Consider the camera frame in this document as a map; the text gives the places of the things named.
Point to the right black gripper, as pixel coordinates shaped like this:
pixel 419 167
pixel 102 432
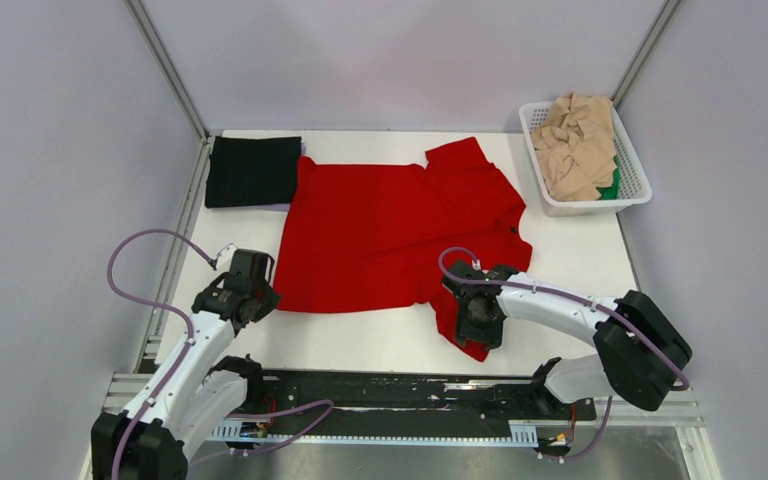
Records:
pixel 465 331

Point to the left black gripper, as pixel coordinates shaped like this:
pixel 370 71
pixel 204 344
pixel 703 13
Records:
pixel 269 304

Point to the red t shirt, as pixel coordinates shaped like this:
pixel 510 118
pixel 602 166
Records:
pixel 371 237

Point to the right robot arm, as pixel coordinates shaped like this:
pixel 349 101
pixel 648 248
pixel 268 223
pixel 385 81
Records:
pixel 639 355

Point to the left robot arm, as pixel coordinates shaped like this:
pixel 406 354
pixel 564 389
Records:
pixel 157 433

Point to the folded black t shirt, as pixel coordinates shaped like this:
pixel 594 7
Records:
pixel 252 172

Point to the green t shirt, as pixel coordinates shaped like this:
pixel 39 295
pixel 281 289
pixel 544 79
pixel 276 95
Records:
pixel 610 191

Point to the beige t shirt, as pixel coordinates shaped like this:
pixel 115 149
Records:
pixel 574 147

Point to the white plastic basket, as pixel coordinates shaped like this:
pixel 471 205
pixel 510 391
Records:
pixel 633 185

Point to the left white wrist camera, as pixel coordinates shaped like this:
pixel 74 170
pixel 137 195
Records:
pixel 225 255

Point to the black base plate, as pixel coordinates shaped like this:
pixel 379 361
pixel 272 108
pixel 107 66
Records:
pixel 384 406

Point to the aluminium frame rail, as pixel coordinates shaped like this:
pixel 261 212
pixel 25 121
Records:
pixel 677 430

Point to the left frame post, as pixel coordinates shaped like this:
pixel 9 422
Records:
pixel 148 30

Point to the frame post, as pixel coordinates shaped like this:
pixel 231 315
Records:
pixel 148 30
pixel 649 43

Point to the right frame post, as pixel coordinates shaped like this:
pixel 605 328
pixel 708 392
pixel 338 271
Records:
pixel 649 43

